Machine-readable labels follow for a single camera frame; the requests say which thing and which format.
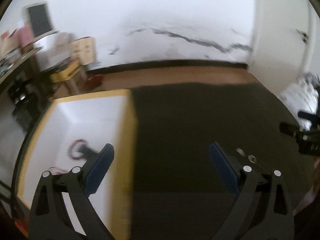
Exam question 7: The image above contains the black strap wristwatch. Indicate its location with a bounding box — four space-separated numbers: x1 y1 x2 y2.
78 145 99 160

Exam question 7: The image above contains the right hand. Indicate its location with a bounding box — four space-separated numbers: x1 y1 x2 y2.
293 159 320 215

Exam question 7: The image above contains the white patterned pillow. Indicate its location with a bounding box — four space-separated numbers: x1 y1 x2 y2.
278 73 319 131

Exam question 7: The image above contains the dark green table mat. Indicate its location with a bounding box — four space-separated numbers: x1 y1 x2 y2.
131 83 314 239

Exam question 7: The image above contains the yellow rimmed white box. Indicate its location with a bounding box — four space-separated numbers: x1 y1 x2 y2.
16 89 137 239

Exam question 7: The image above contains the black shelf desk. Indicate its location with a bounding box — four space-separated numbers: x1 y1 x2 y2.
1 47 43 94

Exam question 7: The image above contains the yellow cardboard box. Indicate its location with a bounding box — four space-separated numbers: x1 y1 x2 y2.
50 61 80 83

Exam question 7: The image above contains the brown paper bag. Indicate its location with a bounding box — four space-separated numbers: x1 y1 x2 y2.
70 36 97 65

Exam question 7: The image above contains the pink box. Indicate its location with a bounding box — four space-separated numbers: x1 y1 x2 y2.
18 25 34 48

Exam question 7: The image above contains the white framed monitor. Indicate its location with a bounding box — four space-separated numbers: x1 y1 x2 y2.
23 2 56 41

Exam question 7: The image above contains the red cord crystal necklace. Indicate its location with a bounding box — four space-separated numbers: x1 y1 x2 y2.
48 166 70 175

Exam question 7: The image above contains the dark red bead bracelet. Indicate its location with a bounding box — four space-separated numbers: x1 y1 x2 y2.
67 139 87 159

